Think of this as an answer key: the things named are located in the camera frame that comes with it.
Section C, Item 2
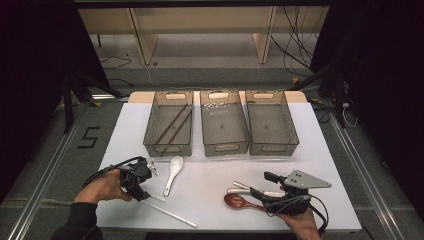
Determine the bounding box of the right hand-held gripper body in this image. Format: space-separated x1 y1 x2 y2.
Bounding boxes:
261 169 333 216

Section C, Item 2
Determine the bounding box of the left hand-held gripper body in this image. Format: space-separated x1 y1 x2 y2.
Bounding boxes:
118 156 159 194

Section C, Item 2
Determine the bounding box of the silver metal utensil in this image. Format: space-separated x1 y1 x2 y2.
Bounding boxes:
232 180 252 191
226 187 286 198

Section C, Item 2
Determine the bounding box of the brown wooden spoon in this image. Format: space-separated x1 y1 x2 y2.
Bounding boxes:
223 193 268 212

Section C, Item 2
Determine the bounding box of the white ceramic spoon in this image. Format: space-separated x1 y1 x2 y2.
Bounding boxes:
162 155 184 198

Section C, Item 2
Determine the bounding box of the grey transparent plastic bin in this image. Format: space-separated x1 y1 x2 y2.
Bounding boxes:
199 89 251 158
244 90 300 157
143 90 195 158

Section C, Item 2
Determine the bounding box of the person's right hand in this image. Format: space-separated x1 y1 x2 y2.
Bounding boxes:
278 208 323 240

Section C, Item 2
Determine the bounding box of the person's left hand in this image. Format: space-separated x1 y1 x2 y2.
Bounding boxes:
73 168 133 204

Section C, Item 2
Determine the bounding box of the white table cover sheet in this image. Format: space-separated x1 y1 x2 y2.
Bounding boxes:
76 101 363 233

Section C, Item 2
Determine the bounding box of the black tripod stand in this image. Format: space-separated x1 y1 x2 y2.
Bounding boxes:
61 66 124 134

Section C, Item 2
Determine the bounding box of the black metal stand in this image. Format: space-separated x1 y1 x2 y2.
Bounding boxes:
288 56 348 129

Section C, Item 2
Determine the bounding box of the light wooden desk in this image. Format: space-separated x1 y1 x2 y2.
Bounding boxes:
79 6 331 66

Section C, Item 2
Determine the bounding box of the black curtain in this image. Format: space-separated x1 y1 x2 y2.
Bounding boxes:
311 0 424 218
0 0 111 201

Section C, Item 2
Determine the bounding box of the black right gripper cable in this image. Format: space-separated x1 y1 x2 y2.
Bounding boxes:
264 194 330 234

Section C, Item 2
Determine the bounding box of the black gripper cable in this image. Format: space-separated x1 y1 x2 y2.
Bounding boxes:
264 194 330 234
81 155 144 189

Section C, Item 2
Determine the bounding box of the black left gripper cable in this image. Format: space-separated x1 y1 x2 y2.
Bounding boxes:
81 155 144 189

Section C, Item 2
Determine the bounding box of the short aluminium rail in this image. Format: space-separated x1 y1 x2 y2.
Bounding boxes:
90 93 130 102

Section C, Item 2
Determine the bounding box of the long aluminium floor rail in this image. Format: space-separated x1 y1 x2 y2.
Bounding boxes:
328 111 406 240
6 99 91 240

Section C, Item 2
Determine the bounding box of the white floor cable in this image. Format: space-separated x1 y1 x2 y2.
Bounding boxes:
143 63 201 92

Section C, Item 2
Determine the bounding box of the white cable with plug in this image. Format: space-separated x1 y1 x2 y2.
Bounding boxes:
341 101 359 129

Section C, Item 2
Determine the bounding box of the black floor cable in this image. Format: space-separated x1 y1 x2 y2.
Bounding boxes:
101 54 133 71

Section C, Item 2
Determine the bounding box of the bundle of black cables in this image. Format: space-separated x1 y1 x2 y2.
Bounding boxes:
269 5 323 73

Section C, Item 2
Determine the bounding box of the black frame bar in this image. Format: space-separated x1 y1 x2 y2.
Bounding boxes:
74 0 334 8

